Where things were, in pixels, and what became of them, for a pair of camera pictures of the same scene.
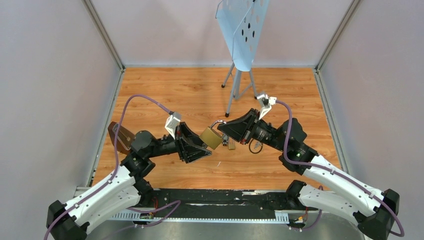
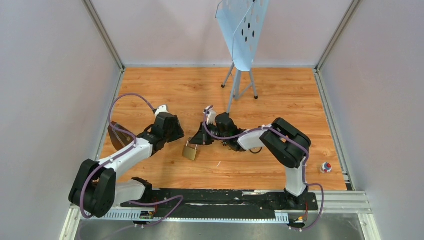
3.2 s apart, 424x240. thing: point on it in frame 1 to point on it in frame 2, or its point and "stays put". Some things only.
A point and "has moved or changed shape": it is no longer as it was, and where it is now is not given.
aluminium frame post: [91, 11] stays put
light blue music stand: [240, 22] stays put
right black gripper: [242, 129] to [201, 138]
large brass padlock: [210, 137] has moved or changed shape
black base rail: [225, 203] stays put
